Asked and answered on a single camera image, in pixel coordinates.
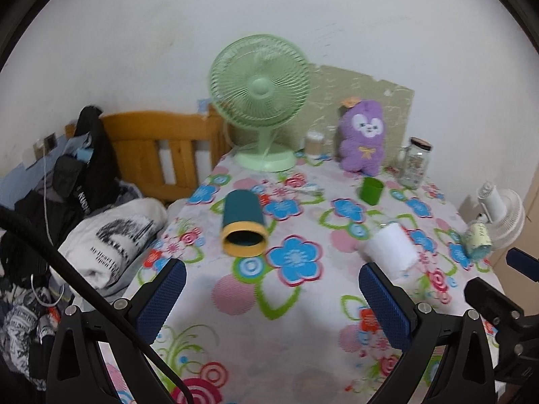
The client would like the black bag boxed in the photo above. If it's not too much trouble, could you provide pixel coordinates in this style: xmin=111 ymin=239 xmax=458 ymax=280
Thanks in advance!
xmin=15 ymin=106 xmax=123 ymax=236

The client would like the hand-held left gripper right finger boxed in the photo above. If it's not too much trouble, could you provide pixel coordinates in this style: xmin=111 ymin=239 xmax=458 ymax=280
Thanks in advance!
xmin=358 ymin=262 xmax=498 ymax=404

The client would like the green desk fan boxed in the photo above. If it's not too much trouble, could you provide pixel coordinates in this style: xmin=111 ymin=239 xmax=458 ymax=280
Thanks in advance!
xmin=209 ymin=34 xmax=311 ymax=172

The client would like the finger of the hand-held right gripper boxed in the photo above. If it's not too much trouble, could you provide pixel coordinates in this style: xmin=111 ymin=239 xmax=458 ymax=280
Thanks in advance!
xmin=506 ymin=247 xmax=539 ymax=283
xmin=463 ymin=277 xmax=525 ymax=334

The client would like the teal cup with yellow rim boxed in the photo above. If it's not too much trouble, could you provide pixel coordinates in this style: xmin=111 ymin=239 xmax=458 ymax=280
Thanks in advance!
xmin=221 ymin=189 xmax=270 ymax=258

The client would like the white cup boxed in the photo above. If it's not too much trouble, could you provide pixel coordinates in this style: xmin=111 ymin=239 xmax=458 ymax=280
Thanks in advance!
xmin=366 ymin=221 xmax=417 ymax=279

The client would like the small white fan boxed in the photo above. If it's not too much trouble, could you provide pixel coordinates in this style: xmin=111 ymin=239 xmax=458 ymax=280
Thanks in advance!
xmin=475 ymin=181 xmax=526 ymax=248

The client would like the floral tablecloth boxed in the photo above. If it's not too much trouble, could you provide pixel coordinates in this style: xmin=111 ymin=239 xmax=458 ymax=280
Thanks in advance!
xmin=98 ymin=150 xmax=506 ymax=404

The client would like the clear cotton swab container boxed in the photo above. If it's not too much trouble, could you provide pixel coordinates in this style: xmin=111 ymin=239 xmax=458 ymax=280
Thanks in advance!
xmin=305 ymin=131 xmax=325 ymax=160

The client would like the white printed cloth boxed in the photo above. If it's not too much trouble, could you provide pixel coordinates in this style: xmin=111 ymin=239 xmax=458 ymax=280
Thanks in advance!
xmin=57 ymin=198 xmax=168 ymax=290

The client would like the pile of dark clothes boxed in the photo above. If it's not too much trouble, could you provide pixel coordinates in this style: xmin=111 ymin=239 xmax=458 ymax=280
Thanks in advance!
xmin=0 ymin=179 xmax=144 ymax=392

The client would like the pale patterned cup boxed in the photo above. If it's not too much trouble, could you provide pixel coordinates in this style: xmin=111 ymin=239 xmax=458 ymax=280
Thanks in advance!
xmin=464 ymin=221 xmax=494 ymax=261

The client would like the purple plush toy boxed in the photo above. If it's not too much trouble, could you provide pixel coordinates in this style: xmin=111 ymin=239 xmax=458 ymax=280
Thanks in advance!
xmin=337 ymin=99 xmax=385 ymax=176

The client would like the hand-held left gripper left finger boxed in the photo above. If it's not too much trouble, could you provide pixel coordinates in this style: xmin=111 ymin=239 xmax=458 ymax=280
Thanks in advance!
xmin=45 ymin=258 xmax=188 ymax=404

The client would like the wooden bed headboard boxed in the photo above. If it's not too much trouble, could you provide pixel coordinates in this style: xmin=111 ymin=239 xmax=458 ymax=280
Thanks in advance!
xmin=64 ymin=110 xmax=230 ymax=203

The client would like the white charging cable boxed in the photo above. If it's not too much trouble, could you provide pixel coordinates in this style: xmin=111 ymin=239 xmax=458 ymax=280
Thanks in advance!
xmin=35 ymin=142 xmax=55 ymax=245

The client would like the small green cup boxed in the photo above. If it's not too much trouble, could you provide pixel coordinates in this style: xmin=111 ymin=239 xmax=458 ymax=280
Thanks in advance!
xmin=359 ymin=177 xmax=385 ymax=206

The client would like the green patterned wall sheet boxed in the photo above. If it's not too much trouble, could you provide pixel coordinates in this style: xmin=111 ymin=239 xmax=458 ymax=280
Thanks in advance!
xmin=229 ymin=63 xmax=415 ymax=166

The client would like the glass jar with black lid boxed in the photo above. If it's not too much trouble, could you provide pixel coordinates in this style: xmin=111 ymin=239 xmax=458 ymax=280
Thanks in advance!
xmin=399 ymin=137 xmax=433 ymax=190

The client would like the black cable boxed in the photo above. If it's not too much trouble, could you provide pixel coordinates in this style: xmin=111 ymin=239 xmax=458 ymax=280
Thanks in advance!
xmin=0 ymin=207 xmax=189 ymax=404

